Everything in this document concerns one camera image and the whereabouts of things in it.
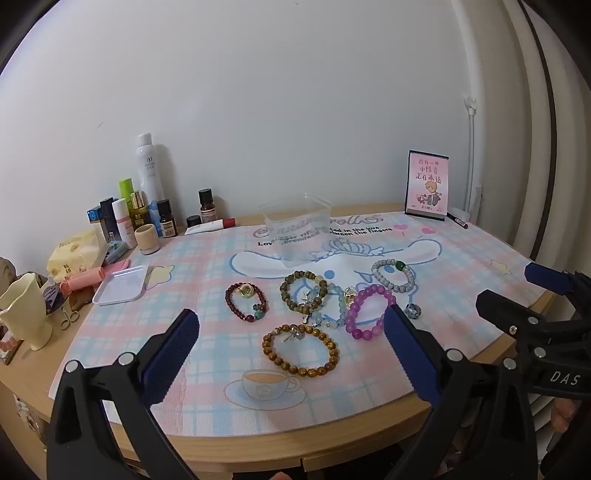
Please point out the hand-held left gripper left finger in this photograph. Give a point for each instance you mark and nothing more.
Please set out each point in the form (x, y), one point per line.
(173, 350)

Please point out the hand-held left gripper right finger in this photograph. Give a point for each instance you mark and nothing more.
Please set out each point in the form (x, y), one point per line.
(408, 355)

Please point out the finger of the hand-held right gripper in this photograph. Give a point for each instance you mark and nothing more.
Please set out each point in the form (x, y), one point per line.
(547, 278)
(505, 311)

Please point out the clear plastic container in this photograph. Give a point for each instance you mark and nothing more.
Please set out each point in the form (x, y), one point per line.
(295, 230)

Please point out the person's right hand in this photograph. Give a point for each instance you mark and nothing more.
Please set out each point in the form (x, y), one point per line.
(564, 415)

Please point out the pastel plaid printed desk mat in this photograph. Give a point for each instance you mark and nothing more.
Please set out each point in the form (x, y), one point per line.
(207, 406)

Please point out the white plastic tray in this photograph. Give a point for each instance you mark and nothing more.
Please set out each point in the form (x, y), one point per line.
(120, 286)

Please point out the black pen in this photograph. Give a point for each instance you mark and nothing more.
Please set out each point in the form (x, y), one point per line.
(457, 219)

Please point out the small metal scissors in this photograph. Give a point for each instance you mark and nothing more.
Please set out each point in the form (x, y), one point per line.
(69, 318)

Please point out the pink plastic tube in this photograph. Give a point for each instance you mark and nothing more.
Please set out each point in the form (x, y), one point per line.
(87, 279)

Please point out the teal box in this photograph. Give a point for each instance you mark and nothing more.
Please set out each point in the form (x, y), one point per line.
(115, 253)

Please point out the small cream cup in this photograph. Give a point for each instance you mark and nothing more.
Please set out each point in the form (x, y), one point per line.
(147, 237)

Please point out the dark brown dropper bottle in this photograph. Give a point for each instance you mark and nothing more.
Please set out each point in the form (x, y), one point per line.
(167, 221)

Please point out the white tube with red cap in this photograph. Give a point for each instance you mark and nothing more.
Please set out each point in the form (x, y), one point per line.
(212, 226)

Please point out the small black jar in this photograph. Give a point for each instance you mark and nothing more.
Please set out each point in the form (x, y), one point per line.
(193, 221)

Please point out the white bottle with pink label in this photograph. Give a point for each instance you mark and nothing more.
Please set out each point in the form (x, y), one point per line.
(124, 224)

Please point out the yellow tissue pack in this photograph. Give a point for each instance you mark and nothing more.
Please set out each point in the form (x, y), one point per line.
(74, 254)

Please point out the amber bottle with gold cap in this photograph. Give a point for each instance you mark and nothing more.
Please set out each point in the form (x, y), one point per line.
(137, 212)

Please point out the brown bottle with black cap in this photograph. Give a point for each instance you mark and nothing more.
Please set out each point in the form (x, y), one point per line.
(207, 210)

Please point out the black cosmetic box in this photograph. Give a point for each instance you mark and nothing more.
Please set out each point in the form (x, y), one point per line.
(108, 219)

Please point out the pink cartoon card box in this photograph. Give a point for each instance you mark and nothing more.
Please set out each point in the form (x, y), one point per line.
(427, 184)

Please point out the cream ceramic vase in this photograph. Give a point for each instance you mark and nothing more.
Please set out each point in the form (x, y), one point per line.
(27, 309)

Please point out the blue cosmetic box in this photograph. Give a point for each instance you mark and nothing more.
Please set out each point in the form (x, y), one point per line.
(93, 218)

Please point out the cream curtain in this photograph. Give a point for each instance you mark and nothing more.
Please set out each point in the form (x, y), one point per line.
(521, 115)

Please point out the tall white spray bottle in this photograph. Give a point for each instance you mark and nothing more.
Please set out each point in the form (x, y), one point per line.
(148, 170)

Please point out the white wall pipe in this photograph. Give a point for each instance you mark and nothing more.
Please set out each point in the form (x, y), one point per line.
(471, 152)

